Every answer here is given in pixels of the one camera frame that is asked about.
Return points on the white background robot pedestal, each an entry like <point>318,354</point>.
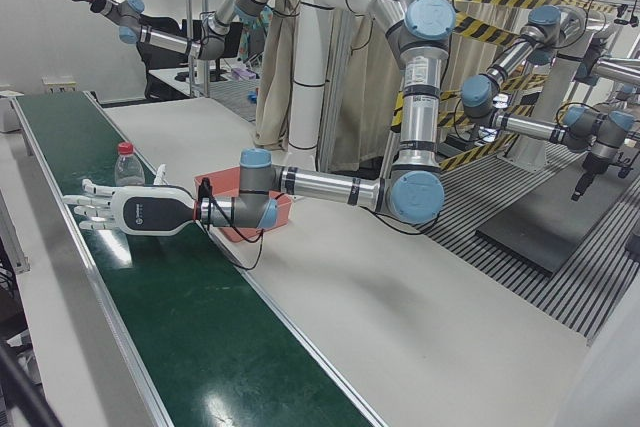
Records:
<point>545,132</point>

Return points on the black floor platform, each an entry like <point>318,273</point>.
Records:
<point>560,232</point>

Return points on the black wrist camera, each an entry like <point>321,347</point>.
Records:
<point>205,194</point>

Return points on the clear water bottle red cap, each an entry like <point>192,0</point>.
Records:
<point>128,172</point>

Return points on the green conveyor belt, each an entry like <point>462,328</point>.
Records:
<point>200,337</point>

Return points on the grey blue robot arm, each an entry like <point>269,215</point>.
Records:
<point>420,107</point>
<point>165,39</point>

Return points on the black office chair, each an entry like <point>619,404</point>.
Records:
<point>160,62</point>

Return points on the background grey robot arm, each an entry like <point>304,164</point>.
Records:
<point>510,62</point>
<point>590,129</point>

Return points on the teal patterned cloth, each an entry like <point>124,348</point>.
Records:
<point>250,39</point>

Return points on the pink plastic basket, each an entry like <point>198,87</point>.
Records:
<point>281,214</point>

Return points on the beige curtain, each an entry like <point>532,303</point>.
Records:
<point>360,97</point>

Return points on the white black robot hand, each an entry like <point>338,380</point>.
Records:
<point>150,212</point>

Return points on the black background gripper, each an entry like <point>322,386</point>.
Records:
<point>587,174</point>

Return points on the black monitor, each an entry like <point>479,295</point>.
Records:
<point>220,54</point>

